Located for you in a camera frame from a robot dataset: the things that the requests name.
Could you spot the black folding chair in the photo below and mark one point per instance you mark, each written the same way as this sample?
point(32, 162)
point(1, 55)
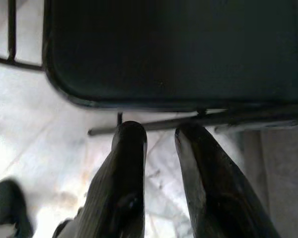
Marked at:
point(173, 49)

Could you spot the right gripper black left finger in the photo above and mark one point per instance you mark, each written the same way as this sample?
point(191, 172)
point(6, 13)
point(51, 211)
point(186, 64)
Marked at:
point(121, 178)

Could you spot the black metal frame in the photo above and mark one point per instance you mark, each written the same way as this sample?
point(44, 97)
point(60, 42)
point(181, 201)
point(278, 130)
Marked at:
point(12, 29)

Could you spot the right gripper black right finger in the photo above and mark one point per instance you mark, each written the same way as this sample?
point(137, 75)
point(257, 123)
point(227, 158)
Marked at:
point(213, 188)

